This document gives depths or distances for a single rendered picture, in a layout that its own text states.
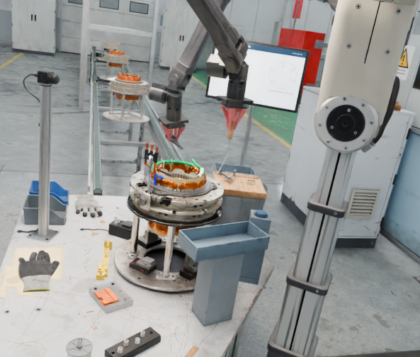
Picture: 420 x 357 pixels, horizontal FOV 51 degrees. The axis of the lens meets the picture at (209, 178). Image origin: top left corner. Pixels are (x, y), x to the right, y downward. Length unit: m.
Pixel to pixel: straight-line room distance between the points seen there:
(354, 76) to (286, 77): 1.31
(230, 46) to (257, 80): 1.21
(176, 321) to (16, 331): 0.44
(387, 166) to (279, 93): 1.60
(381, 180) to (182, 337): 2.78
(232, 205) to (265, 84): 0.99
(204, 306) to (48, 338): 0.43
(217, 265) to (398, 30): 0.76
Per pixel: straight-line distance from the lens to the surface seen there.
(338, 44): 1.16
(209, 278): 1.29
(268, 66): 2.46
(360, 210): 3.83
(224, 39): 1.26
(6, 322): 1.38
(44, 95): 1.62
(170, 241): 1.44
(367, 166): 3.70
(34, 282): 1.51
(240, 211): 1.66
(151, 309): 1.41
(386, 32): 1.15
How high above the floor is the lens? 1.62
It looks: 19 degrees down
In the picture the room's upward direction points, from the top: 9 degrees clockwise
